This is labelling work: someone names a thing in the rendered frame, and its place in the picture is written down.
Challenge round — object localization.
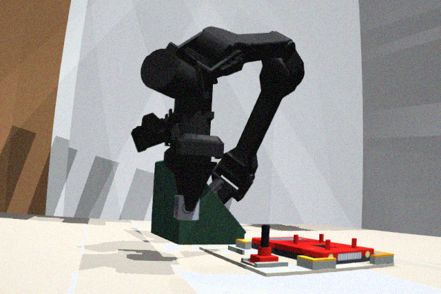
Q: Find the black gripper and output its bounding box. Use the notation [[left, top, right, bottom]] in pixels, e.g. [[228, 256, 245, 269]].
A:
[[164, 102, 224, 211]]

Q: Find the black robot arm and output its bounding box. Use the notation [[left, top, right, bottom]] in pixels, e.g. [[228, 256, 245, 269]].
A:
[[131, 26, 305, 204]]

